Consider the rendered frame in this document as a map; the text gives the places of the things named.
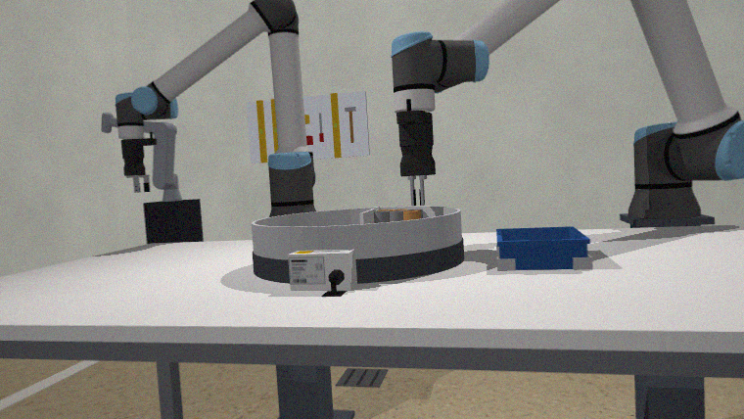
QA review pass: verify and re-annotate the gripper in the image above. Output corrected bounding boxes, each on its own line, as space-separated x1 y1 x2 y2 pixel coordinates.
396 112 439 209
121 133 156 178

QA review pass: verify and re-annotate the grey turntable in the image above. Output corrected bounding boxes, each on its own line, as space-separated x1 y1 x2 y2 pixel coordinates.
251 203 467 286

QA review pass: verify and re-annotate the blue crate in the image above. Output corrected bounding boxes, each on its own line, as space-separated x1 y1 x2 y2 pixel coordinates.
496 225 592 270

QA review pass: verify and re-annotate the jointed stand on black box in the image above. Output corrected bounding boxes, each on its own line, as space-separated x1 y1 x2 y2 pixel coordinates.
142 119 207 245

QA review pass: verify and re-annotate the white control box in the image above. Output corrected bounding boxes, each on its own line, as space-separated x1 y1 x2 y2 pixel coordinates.
287 248 359 297

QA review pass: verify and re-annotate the dark floor grate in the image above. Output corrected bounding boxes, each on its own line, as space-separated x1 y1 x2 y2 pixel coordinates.
336 368 389 389

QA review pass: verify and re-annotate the white wall board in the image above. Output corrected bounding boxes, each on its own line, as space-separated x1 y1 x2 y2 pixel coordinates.
256 90 371 162

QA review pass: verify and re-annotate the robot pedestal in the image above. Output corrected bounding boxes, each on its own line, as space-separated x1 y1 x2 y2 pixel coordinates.
276 365 335 419

